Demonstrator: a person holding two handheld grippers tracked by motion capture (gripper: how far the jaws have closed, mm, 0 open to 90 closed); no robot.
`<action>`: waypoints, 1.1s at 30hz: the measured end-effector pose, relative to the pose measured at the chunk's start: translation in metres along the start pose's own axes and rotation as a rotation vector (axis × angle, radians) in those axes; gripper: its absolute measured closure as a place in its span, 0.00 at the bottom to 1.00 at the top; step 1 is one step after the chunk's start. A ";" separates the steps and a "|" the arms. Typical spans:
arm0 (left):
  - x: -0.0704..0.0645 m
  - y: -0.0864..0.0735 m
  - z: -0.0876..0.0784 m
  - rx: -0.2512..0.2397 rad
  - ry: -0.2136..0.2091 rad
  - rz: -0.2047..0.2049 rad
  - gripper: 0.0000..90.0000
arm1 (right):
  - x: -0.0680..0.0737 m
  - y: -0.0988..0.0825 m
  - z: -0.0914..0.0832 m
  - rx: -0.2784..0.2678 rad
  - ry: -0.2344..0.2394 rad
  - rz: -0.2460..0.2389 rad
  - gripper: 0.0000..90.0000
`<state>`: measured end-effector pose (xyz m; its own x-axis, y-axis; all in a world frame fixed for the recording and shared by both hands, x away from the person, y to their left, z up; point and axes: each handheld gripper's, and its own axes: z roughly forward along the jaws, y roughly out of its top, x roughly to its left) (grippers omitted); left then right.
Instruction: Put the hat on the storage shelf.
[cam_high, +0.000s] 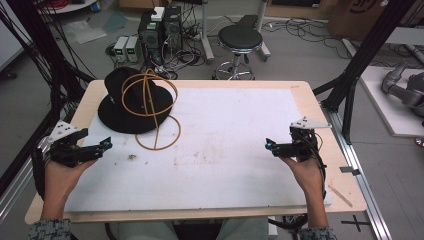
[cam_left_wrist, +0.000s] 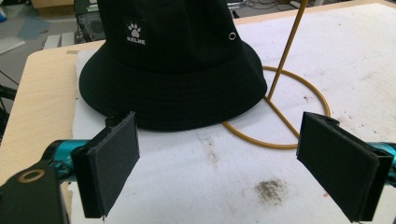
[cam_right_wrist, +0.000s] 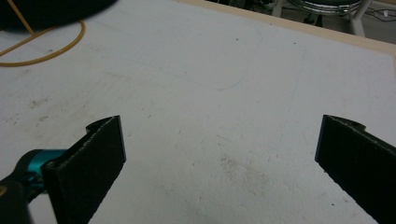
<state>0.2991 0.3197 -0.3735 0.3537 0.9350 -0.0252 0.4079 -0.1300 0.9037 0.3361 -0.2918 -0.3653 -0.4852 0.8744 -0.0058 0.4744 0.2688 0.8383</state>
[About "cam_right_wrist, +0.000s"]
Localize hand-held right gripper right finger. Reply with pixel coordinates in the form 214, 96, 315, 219
314, 114, 396, 224

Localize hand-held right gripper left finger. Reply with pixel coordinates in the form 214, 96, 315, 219
41, 115, 127, 224

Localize black cables on floor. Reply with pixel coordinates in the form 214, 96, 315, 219
365, 6, 396, 23

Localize yellow cable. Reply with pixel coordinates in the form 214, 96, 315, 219
0, 0, 86, 68

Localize black round object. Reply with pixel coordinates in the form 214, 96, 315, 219
0, 0, 120, 32

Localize white metal stand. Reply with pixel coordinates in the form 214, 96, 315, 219
271, 0, 284, 18
349, 0, 373, 37

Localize metal chair base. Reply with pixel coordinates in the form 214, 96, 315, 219
288, 0, 363, 17

